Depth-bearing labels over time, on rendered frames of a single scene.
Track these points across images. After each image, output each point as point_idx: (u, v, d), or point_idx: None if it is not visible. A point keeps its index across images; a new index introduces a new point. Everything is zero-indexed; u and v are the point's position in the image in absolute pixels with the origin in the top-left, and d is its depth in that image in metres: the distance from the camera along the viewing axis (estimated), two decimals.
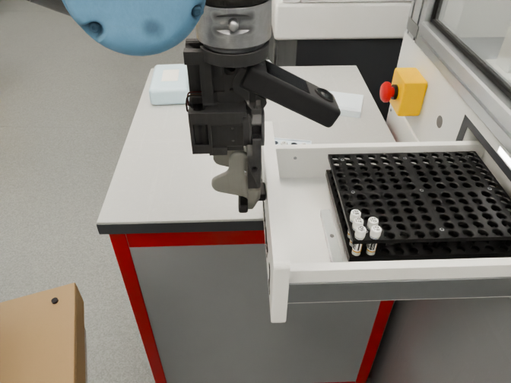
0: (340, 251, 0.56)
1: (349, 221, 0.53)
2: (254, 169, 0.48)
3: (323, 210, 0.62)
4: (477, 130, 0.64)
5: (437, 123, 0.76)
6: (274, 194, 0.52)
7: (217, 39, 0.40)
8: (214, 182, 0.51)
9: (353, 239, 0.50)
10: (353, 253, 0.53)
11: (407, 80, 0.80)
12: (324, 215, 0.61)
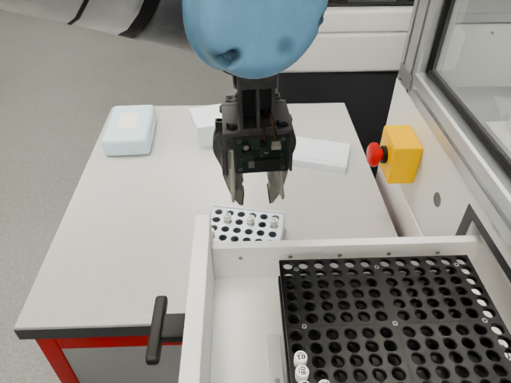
0: None
1: (294, 381, 0.39)
2: (292, 146, 0.52)
3: (271, 337, 0.48)
4: (484, 229, 0.50)
5: (435, 200, 0.62)
6: (191, 345, 0.39)
7: None
8: (284, 190, 0.50)
9: None
10: None
11: (398, 144, 0.66)
12: (271, 345, 0.47)
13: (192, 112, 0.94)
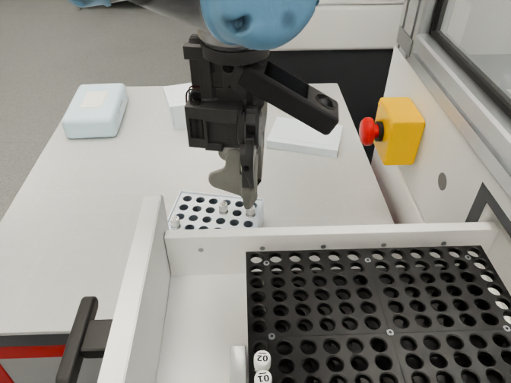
0: None
1: None
2: (246, 169, 0.48)
3: (233, 349, 0.38)
4: (503, 213, 0.40)
5: (439, 183, 0.52)
6: (113, 364, 0.29)
7: (212, 36, 0.41)
8: (211, 177, 0.52)
9: None
10: None
11: (395, 117, 0.56)
12: (233, 359, 0.37)
13: (166, 90, 0.84)
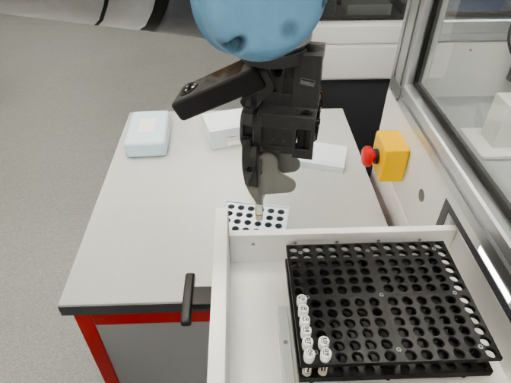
0: (292, 362, 0.52)
1: (299, 338, 0.49)
2: None
3: (279, 308, 0.58)
4: (458, 219, 0.60)
5: (420, 196, 0.72)
6: (217, 309, 0.48)
7: None
8: (296, 160, 0.55)
9: (301, 363, 0.46)
10: (303, 373, 0.49)
11: (388, 147, 0.76)
12: (279, 314, 0.57)
13: (204, 117, 1.04)
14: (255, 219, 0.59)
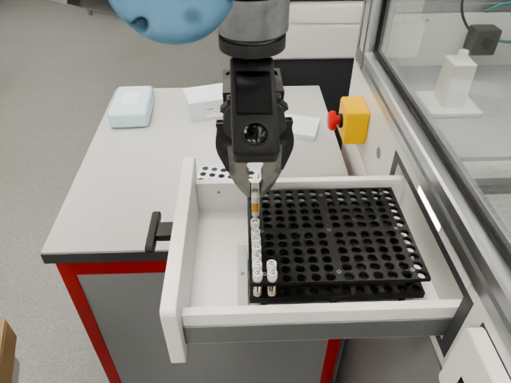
0: (247, 289, 0.58)
1: (251, 263, 0.54)
2: (219, 148, 0.52)
3: (239, 247, 0.63)
4: (404, 166, 0.65)
5: (377, 154, 0.78)
6: (177, 236, 0.54)
7: None
8: None
9: (250, 282, 0.52)
10: (253, 294, 0.54)
11: (350, 110, 0.82)
12: (239, 251, 0.63)
13: (185, 91, 1.09)
14: None
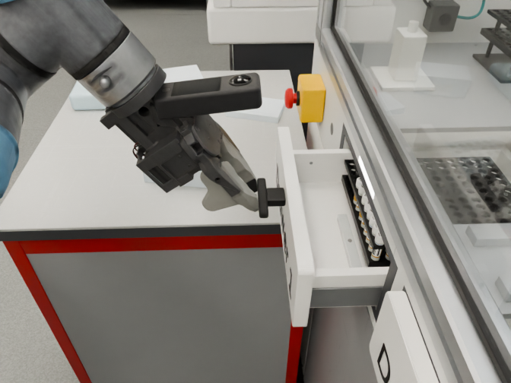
0: (358, 256, 0.57)
1: (369, 226, 0.54)
2: (219, 180, 0.49)
3: (340, 216, 0.63)
4: (348, 138, 0.64)
5: (331, 130, 0.76)
6: (294, 200, 0.53)
7: (106, 99, 0.43)
8: (204, 204, 0.54)
9: (373, 245, 0.51)
10: (372, 258, 0.53)
11: (305, 87, 0.80)
12: (341, 220, 0.62)
13: None
14: None
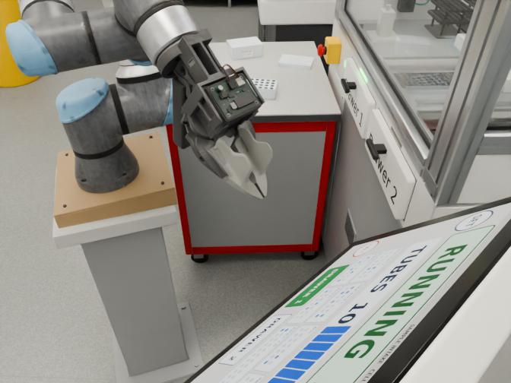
0: None
1: None
2: (252, 135, 0.58)
3: None
4: (355, 62, 1.27)
5: (344, 64, 1.40)
6: (362, 83, 1.17)
7: (199, 30, 0.55)
8: (268, 145, 0.53)
9: None
10: None
11: (330, 42, 1.44)
12: None
13: (228, 41, 1.72)
14: None
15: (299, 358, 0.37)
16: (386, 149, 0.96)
